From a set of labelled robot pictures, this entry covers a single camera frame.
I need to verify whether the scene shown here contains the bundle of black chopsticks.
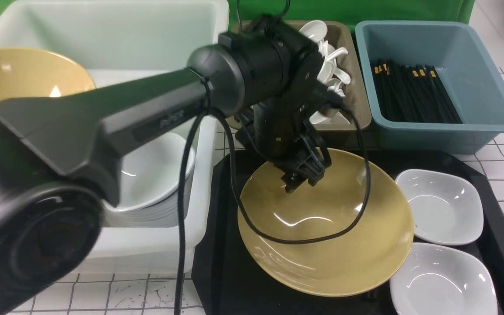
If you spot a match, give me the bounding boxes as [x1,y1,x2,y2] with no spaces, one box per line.
[371,59,462,124]

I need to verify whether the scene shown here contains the olive brown spoon bin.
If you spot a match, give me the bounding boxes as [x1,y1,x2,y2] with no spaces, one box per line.
[315,21,372,144]

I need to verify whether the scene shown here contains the top stacked yellow bowl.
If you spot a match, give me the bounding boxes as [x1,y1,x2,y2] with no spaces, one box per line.
[0,47,96,101]

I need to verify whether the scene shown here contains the yellow noodle bowl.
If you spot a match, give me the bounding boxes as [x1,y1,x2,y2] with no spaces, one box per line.
[238,149,414,298]

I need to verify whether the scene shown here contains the blue chopstick bin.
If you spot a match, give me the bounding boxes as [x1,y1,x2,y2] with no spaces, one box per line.
[355,21,504,155]

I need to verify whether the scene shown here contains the stack of white dishes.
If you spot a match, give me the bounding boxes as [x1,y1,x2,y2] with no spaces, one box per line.
[101,173,179,228]

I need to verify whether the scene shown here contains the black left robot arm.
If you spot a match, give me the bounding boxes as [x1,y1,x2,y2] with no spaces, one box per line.
[0,14,343,315]

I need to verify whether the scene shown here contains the white sauce dish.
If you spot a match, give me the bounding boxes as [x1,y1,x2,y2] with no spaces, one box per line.
[389,242,498,315]
[395,169,484,246]

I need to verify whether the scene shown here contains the large white plastic tub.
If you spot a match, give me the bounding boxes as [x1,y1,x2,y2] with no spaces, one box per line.
[0,0,229,275]

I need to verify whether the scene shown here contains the pile of white spoons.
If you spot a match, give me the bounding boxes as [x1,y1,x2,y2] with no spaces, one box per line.
[298,20,352,125]

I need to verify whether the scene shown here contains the top stacked white dish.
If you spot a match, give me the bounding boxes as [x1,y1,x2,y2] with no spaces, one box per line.
[103,133,186,213]

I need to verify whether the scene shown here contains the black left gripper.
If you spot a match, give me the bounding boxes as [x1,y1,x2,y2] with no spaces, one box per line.
[234,66,344,194]

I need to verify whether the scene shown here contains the black plastic serving tray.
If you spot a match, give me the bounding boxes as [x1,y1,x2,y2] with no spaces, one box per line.
[191,150,504,315]

